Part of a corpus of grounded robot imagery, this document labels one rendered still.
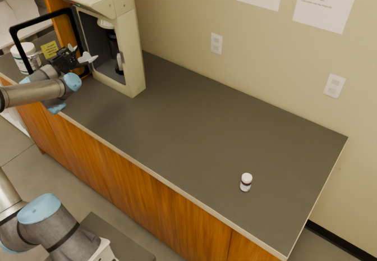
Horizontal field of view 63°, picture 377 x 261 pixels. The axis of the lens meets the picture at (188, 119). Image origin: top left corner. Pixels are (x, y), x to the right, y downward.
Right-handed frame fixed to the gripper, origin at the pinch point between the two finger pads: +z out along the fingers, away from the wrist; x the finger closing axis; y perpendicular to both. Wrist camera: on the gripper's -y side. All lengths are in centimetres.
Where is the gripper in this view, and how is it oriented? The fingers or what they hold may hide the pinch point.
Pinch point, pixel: (88, 51)
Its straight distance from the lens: 160.5
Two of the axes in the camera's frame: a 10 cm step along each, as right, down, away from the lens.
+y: -0.6, -6.7, -7.4
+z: 5.9, -6.2, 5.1
